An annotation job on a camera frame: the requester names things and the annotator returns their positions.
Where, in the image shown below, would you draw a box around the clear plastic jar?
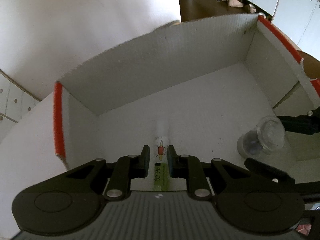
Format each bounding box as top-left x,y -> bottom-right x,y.
237,116 -> 285,159

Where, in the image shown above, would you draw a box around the wooden chair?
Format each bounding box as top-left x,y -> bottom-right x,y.
298,50 -> 320,79

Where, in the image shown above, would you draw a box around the red cardboard box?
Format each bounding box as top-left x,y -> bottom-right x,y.
53,14 -> 319,168

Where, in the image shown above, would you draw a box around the small white drawer cabinet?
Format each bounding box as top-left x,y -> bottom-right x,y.
0,72 -> 39,141

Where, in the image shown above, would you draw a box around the shoes on floor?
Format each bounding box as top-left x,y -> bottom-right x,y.
217,0 -> 266,18

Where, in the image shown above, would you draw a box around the white wall cabinet unit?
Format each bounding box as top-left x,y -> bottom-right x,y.
248,0 -> 319,60

